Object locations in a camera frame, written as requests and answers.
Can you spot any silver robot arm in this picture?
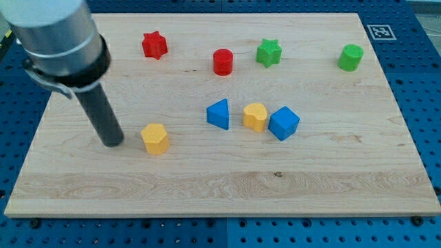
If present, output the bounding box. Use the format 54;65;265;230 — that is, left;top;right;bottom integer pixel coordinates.
1;0;111;98

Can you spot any light wooden board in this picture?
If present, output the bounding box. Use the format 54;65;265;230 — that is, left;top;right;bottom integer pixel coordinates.
5;13;440;218

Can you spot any blue triangle block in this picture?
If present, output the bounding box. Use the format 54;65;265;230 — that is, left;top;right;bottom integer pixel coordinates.
206;99;229;130

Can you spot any yellow heart block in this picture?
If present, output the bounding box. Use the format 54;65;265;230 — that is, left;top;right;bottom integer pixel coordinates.
243;103;267;132

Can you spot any blue cube block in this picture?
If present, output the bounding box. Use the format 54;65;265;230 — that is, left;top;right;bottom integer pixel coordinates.
268;106;300;141

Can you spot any red cylinder block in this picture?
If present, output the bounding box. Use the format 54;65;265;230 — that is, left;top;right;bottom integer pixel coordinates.
213;48;234;76

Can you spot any yellow hexagon block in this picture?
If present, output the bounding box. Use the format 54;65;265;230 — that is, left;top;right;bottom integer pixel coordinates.
141;123;170;155

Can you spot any green star block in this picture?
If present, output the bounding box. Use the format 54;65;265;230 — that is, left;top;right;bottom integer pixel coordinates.
256;39;283;68

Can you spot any red star block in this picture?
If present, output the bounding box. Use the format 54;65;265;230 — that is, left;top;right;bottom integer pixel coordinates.
141;31;168;60

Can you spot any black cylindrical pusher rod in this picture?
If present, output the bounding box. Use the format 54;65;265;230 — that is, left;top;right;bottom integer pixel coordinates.
74;82;124;147

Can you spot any green cylinder block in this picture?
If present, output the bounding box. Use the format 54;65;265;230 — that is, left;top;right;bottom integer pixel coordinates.
338;44;364;72

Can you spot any white fiducial marker tag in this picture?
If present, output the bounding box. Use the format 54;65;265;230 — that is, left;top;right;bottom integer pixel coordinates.
367;24;396;41

